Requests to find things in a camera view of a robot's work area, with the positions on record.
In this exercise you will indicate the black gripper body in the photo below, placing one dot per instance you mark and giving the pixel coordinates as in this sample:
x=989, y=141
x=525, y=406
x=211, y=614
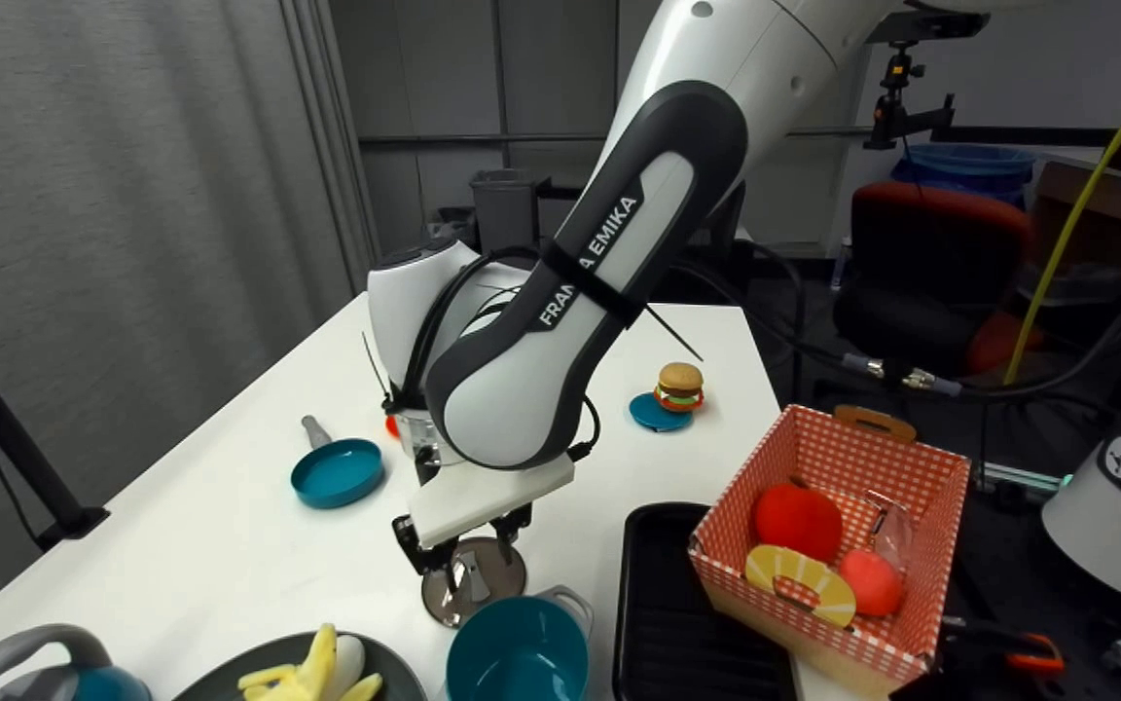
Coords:
x=468, y=537

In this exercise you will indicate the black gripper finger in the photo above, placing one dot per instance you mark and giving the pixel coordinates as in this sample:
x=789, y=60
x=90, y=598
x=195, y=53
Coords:
x=515, y=527
x=422, y=545

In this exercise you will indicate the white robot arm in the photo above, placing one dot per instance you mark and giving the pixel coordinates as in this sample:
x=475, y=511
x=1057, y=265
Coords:
x=611, y=257

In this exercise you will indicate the teal blue pot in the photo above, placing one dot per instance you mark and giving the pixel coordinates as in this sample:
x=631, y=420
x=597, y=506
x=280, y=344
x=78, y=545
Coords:
x=515, y=654

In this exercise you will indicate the teal frying pan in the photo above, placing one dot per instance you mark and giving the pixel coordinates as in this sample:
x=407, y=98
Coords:
x=336, y=471

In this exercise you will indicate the small red plate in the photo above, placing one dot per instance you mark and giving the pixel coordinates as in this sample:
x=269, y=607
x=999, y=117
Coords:
x=391, y=427

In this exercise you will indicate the yellow toy banana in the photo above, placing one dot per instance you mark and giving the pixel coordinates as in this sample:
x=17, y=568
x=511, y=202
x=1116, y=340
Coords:
x=319, y=664

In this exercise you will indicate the small teal plate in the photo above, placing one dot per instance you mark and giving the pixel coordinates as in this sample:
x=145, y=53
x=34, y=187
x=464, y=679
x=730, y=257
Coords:
x=644, y=413

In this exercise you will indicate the black baking tray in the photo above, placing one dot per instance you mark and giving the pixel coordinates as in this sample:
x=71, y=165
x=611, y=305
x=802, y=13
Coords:
x=680, y=626

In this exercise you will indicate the toy hamburger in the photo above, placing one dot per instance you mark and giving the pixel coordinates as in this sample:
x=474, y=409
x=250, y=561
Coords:
x=680, y=383

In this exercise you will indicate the dark grey plate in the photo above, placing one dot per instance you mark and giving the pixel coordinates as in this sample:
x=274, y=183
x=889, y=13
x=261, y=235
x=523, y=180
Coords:
x=215, y=679

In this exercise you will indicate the red toy tomato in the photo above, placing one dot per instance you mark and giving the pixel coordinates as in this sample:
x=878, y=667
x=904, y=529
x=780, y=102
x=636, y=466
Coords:
x=797, y=519

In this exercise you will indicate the yellow toy pineapple slice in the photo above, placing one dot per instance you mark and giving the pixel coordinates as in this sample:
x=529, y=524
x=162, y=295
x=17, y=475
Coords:
x=799, y=576

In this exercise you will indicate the grey cabinet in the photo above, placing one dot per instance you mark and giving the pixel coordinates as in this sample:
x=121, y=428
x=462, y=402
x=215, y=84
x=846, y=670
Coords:
x=509, y=206

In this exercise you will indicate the orange checkered cardboard box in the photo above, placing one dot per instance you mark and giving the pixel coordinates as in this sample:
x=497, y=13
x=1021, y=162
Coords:
x=846, y=452

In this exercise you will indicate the orange toy fruit ball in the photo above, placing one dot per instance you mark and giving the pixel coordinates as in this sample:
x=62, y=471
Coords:
x=874, y=585

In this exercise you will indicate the clear plastic bottle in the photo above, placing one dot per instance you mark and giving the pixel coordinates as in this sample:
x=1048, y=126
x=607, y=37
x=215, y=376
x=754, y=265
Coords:
x=893, y=529

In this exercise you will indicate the red office chair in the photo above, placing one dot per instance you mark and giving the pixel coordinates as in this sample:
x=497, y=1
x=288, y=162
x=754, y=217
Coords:
x=935, y=257

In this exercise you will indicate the blue bin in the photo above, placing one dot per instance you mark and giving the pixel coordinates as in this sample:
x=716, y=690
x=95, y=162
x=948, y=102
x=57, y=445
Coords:
x=961, y=167

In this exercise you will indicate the black camera stand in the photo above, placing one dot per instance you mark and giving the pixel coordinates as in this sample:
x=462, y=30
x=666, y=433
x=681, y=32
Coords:
x=1, y=428

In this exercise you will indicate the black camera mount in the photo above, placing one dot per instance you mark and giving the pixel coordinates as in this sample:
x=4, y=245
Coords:
x=904, y=91

